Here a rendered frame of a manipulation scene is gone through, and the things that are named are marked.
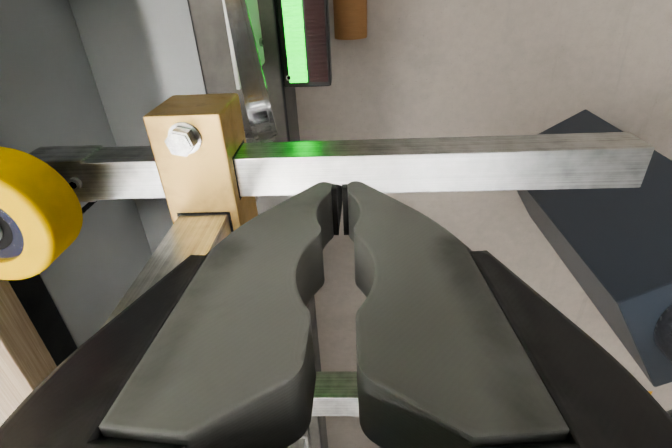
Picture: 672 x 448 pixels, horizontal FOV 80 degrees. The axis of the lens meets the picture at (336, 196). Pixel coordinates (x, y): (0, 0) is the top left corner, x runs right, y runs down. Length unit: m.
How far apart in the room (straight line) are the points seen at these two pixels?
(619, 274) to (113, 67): 0.82
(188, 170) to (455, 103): 0.97
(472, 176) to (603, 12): 1.00
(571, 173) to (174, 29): 0.42
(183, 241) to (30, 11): 0.31
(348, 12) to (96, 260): 0.74
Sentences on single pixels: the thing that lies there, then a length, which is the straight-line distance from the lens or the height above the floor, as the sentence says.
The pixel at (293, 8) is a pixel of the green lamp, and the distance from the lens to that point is 0.40.
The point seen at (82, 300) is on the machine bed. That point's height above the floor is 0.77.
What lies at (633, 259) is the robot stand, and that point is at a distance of 0.87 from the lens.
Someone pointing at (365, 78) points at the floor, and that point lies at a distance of 1.13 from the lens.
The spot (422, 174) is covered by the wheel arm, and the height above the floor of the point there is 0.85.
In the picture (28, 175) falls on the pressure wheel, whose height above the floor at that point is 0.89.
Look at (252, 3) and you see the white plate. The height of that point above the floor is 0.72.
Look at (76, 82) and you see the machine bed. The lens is 0.55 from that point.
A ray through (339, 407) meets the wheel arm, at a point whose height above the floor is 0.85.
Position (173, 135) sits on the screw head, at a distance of 0.27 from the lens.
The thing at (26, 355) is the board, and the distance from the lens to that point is 0.42.
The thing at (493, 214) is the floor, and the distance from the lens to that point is 1.37.
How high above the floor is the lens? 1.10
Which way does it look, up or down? 61 degrees down
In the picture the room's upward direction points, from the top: 176 degrees counter-clockwise
